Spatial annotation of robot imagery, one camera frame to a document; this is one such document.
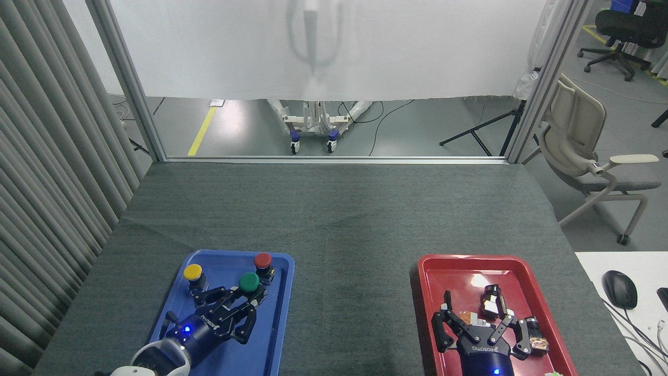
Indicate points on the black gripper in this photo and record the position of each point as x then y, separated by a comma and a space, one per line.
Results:
485, 355
209, 329

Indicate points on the green push button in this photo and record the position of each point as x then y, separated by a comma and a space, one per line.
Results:
249, 282

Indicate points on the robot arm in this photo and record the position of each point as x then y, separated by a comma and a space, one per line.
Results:
156, 360

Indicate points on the yellow push button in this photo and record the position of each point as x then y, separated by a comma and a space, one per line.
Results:
193, 274

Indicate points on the red push button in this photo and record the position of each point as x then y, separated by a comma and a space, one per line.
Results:
263, 261

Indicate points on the small orange white part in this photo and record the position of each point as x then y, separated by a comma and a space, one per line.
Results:
466, 317

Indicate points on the blue plastic tray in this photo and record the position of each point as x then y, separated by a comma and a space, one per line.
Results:
271, 334

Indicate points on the red plastic tray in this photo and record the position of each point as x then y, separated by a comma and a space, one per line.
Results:
443, 277

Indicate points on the black computer mouse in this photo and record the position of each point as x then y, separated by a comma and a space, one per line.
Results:
620, 289

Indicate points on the white desk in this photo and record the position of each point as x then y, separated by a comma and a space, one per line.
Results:
642, 261

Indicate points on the yellow floor tape strip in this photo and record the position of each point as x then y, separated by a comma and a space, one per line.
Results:
201, 133

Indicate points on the black keyboard corner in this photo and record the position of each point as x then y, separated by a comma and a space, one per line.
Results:
664, 298

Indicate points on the black stand leg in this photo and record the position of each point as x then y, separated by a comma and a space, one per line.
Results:
140, 146

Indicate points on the white stand on wheels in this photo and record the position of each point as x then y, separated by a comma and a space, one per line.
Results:
313, 125

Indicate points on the white paper sheet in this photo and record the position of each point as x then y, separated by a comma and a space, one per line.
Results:
216, 103

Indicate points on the black tripod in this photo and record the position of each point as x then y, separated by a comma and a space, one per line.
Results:
496, 125

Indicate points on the beige office chair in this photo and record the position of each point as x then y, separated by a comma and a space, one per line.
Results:
574, 136

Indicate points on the grey pleated curtain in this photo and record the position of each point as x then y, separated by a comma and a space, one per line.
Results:
47, 183

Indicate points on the black office chair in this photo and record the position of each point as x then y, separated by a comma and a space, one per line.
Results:
626, 26

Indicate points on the black and white switch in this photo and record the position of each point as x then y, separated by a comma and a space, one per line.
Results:
490, 303

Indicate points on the black switch with copper end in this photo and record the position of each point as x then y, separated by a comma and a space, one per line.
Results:
537, 339

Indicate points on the silver aluminium rail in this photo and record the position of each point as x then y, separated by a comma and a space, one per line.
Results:
334, 160

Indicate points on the silver aluminium post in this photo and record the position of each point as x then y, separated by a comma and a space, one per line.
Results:
543, 83
130, 89

